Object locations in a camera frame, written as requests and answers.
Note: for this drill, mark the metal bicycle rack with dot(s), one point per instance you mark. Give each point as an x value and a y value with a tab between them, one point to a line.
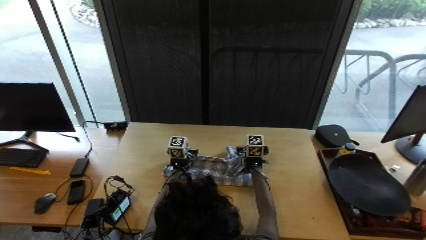
377	80

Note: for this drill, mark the dark brown wooden tray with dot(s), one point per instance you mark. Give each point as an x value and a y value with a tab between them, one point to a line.
354	223

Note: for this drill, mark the black zip case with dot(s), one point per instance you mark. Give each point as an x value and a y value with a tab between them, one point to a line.
333	136

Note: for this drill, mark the person's right hand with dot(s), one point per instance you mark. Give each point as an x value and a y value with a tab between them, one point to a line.
255	161

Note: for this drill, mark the black adapter block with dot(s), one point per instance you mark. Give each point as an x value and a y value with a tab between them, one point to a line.
116	125

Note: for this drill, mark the grey window frame post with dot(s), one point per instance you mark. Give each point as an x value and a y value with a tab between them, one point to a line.
58	60

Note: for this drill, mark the small white clip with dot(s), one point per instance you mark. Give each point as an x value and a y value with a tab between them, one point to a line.
394	168

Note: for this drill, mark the yellow plastic strip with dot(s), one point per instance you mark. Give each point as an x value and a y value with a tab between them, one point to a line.
31	171

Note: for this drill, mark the black oval plate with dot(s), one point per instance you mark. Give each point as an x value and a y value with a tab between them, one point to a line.
368	185

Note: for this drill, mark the black smartphone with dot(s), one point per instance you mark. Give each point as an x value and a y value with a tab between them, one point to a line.
76	191

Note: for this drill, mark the the person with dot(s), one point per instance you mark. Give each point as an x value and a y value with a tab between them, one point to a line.
200	210

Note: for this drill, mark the black power bank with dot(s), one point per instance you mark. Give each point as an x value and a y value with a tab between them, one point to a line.
79	167

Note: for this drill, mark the blue plaid cloth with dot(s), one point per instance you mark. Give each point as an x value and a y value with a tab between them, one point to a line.
213	168

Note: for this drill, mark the black keyboard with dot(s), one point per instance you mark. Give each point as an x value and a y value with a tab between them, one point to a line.
20	157

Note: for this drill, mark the white marker cube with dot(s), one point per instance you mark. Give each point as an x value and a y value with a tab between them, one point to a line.
177	146
256	145

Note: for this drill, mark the black computer mouse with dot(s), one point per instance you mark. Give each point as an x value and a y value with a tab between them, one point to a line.
44	202

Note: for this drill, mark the black charger box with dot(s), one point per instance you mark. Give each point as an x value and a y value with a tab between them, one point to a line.
94	211

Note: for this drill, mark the yellow bottle with black cap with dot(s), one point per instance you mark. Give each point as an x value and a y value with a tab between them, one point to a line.
348	149

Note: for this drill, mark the dark mesh window screen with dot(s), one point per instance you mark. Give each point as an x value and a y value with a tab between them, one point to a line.
221	63

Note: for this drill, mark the smartphone with lit screen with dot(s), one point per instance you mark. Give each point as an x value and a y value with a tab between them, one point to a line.
117	206

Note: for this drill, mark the person's left hand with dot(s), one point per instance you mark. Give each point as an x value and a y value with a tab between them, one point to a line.
180	162

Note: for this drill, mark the black flat monitor on stand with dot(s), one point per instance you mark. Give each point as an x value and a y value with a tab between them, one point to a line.
31	106

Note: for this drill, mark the black monitor with red-trimmed stand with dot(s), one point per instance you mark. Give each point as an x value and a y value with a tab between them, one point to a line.
410	120

